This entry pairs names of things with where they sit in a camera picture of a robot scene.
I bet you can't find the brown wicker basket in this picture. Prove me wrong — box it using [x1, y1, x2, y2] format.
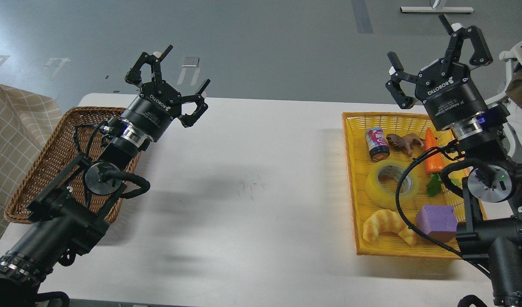
[4, 106, 125, 225]

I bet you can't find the white stand base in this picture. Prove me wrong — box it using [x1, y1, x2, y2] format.
[399, 0, 475, 14]

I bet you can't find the orange toy carrot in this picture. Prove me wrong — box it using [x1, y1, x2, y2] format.
[424, 128, 445, 197]

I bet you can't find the small soda can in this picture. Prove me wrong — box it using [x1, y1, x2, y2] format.
[365, 127, 390, 162]

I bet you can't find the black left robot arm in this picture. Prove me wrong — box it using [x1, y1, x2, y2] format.
[0, 45, 210, 307]

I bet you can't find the yellow plastic basket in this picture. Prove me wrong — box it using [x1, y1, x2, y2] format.
[341, 112, 465, 260]

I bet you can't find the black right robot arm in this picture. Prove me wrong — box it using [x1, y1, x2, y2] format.
[386, 14, 522, 307]

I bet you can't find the brown toy frog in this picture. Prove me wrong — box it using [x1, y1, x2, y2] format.
[386, 133, 425, 157]

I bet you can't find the beige checkered cloth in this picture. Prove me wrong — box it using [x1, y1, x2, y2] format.
[0, 84, 62, 238]

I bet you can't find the white office chair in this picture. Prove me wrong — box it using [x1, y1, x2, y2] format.
[487, 41, 522, 145]

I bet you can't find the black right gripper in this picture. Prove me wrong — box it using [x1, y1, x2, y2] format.
[386, 14, 493, 130]

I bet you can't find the purple foam block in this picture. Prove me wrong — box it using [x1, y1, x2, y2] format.
[416, 205, 458, 243]

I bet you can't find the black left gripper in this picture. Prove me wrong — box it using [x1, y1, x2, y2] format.
[120, 45, 211, 143]

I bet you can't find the toy croissant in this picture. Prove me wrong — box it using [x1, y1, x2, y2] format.
[362, 209, 418, 246]

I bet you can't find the yellow tape roll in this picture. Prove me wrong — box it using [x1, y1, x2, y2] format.
[365, 159, 420, 211]

